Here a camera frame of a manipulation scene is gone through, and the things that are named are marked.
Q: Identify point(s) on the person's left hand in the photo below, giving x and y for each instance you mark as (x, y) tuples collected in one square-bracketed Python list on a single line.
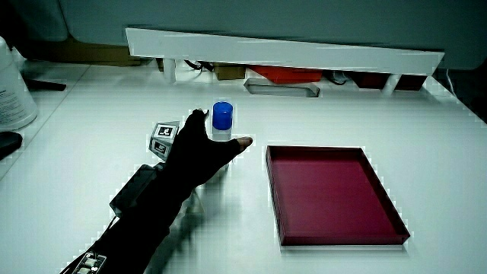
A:
[(198, 152)]

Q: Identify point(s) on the blue-capped glue bottle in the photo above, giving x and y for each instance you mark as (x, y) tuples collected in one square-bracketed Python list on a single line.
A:
[(222, 116)]

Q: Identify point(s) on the black forearm sensor box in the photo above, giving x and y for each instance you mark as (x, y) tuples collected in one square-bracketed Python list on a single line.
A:
[(131, 188)]

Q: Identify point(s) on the person's left forearm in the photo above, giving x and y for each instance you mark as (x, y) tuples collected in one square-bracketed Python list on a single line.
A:
[(141, 232)]

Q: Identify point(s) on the white desk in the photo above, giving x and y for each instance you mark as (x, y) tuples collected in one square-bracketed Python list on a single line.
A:
[(342, 118)]

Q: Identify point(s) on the brown cardboard box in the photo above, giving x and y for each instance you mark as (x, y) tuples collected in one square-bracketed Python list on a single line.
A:
[(229, 71)]

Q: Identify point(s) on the grey looped strip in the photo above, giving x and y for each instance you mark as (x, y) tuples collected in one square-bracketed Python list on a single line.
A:
[(283, 90)]

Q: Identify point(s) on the orange box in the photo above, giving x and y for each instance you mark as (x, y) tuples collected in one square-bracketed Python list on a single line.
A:
[(289, 74)]

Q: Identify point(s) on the white monitor riser shelf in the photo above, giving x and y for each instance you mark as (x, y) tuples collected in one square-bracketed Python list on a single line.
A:
[(281, 51)]

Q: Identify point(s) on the dark red tray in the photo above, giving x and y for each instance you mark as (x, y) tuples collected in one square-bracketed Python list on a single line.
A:
[(331, 198)]

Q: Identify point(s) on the large cardboard sheet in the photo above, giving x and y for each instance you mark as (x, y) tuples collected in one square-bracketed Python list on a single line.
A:
[(87, 53)]

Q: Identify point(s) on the black flat object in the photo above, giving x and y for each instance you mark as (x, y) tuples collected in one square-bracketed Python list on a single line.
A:
[(7, 144)]

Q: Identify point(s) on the white plastic container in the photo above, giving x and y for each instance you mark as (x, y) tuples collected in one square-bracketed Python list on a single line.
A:
[(11, 91)]

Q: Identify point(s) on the dark red box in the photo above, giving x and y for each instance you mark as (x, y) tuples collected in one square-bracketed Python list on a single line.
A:
[(384, 80)]

